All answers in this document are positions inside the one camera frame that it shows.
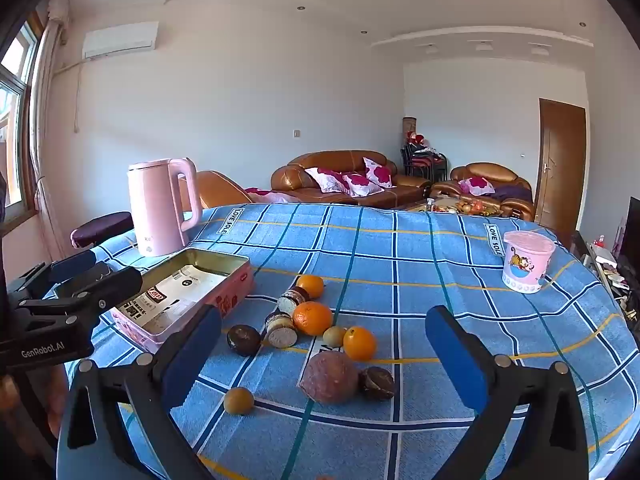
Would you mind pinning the pink electric kettle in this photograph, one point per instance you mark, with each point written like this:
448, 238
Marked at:
150, 210

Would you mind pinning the orange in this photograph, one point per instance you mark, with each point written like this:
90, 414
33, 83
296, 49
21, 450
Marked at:
360, 344
312, 285
312, 318

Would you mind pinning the white pillow magenta flowers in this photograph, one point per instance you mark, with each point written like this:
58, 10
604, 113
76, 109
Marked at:
378, 172
360, 184
476, 185
325, 179

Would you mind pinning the black television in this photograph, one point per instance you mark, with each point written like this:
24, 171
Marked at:
631, 240

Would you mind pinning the stacked black chairs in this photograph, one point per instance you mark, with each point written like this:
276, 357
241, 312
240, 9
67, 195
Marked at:
425, 162

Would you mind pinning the brown leather chaise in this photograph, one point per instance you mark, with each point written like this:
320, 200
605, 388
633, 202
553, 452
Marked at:
215, 187

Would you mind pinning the pink cartoon cup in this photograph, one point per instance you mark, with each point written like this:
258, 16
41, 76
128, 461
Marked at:
525, 265

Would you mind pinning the pink tin box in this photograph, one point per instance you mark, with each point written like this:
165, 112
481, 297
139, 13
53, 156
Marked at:
200, 270

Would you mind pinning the cluttered low cabinet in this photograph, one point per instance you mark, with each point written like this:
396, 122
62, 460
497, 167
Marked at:
605, 270

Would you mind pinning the pale pink curtain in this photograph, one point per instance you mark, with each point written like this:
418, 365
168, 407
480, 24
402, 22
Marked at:
47, 135

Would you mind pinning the tall brown vase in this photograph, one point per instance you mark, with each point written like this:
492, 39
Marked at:
409, 127

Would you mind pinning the purple cushioned stool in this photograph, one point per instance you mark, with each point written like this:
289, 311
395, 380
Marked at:
100, 225

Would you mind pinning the white air conditioner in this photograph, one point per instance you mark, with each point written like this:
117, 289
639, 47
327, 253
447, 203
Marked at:
120, 40

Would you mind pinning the cluttered coffee table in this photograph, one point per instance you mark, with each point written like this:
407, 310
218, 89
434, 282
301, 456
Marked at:
450, 206

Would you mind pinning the small golden kiwi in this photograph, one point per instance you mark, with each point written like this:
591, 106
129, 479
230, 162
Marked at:
238, 401
334, 336

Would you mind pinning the blue plaid tablecloth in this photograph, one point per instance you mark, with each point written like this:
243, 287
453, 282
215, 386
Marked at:
400, 270

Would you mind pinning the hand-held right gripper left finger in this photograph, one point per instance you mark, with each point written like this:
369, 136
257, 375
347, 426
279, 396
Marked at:
192, 355

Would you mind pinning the brown wooden door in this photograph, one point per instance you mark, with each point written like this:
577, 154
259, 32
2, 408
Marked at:
560, 170

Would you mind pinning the brown leather sofa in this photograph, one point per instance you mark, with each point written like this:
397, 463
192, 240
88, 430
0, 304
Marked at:
300, 180

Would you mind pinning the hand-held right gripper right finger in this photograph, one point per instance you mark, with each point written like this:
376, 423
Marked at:
455, 355

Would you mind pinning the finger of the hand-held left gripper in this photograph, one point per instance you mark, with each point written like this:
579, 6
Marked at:
110, 287
72, 265

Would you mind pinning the purple cloth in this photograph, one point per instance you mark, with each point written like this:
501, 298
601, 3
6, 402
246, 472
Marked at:
512, 193

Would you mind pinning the pink floral cloth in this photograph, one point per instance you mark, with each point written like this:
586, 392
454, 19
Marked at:
270, 195

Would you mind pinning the window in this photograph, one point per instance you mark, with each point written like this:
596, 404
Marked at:
12, 125

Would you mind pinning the brown leather armchair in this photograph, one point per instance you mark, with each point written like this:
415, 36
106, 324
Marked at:
485, 170

